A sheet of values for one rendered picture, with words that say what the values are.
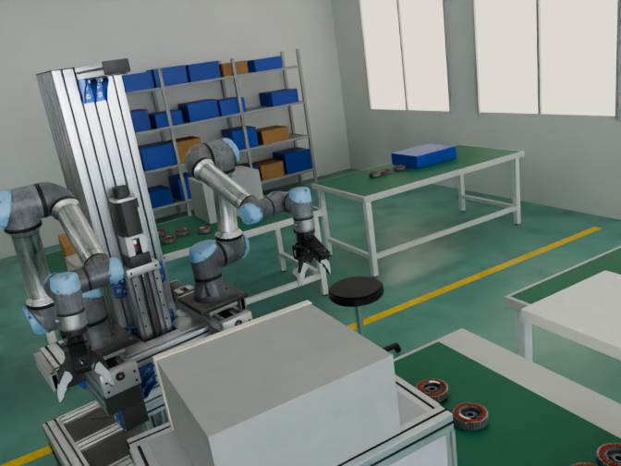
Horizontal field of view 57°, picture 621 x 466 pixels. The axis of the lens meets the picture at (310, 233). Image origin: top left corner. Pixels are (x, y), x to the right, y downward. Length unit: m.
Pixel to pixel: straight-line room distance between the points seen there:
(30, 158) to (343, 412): 7.12
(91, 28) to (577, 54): 5.67
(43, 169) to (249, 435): 7.13
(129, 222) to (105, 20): 6.06
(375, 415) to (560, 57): 5.40
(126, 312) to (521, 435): 1.56
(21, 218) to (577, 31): 5.30
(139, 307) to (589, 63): 4.91
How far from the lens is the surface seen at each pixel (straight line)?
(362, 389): 1.28
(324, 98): 9.34
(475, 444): 1.95
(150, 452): 1.51
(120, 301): 2.50
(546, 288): 2.94
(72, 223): 1.97
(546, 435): 2.00
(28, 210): 2.06
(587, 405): 2.16
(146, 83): 7.71
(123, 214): 2.32
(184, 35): 8.46
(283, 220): 4.45
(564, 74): 6.38
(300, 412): 1.21
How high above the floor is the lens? 1.97
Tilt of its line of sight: 18 degrees down
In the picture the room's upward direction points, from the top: 8 degrees counter-clockwise
